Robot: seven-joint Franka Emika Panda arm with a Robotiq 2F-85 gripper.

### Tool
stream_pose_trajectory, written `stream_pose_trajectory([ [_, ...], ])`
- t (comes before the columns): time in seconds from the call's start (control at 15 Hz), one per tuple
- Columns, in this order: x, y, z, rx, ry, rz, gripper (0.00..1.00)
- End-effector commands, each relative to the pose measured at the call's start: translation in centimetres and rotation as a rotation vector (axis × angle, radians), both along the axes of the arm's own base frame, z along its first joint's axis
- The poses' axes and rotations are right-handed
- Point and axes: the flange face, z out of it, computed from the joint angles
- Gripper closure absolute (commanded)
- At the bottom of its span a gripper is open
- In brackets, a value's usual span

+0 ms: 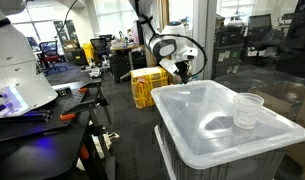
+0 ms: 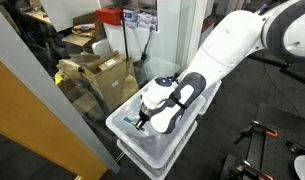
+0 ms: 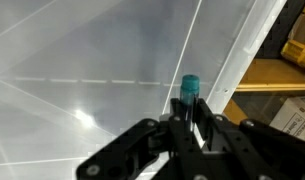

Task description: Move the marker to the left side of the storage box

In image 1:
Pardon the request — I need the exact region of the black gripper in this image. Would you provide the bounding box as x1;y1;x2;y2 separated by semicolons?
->
175;60;194;84

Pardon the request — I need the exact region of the clear plastic storage box lid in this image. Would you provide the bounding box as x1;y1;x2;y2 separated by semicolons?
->
150;79;305;170

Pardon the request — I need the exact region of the brown cardboard box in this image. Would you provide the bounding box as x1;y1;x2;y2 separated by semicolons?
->
248;81;305;180

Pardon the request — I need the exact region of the grey storage box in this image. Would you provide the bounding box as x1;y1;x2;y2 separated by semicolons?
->
156;116;286;180

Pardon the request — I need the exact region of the small black labelled box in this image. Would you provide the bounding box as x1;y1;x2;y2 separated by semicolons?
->
56;87;73;98

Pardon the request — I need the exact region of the white wrist mounting plate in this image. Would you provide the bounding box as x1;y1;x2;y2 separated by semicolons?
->
158;58;180;77

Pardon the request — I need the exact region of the black shelf with labelled bins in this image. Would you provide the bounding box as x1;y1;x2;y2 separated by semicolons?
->
213;43;246;79

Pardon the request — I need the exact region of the yellow plastic crate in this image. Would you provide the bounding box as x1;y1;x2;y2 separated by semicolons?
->
130;66;169;110

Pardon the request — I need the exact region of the round wooden table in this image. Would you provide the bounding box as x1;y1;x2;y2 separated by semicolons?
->
109;43;146;83

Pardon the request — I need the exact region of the black equipment case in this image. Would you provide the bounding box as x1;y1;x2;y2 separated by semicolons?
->
108;53;133;84

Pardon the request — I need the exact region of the clear plastic measuring cup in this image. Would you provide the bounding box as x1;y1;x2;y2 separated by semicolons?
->
232;92;265;130

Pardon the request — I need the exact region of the small white robot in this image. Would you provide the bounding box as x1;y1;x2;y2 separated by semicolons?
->
81;63;111;79

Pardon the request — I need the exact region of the dark blue office chair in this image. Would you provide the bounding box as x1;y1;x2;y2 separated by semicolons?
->
90;37;111;68

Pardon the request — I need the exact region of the black computer monitor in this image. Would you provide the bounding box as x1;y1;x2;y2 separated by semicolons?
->
248;13;273;38

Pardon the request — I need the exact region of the yellow bin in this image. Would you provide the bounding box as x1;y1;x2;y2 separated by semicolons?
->
82;43;96;64

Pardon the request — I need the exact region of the black cabinet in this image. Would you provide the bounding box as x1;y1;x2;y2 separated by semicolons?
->
70;48;90;67

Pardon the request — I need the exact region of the white power strip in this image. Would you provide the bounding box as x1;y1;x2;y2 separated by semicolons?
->
91;131;120;160

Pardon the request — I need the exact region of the black partition panel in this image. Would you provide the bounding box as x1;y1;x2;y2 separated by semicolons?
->
280;0;305;78

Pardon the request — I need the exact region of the red office chair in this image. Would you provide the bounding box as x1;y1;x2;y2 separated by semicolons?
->
38;40;69;76

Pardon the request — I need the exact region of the black workbench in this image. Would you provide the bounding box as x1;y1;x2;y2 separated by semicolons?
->
0;78;116;180

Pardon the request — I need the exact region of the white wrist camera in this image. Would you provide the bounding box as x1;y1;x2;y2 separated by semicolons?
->
180;46;200;62

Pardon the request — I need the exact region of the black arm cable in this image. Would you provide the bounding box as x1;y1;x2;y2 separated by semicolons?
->
138;13;208;81

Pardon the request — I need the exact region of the thin black hanging cable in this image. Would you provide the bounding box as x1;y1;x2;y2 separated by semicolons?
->
55;0;79;39

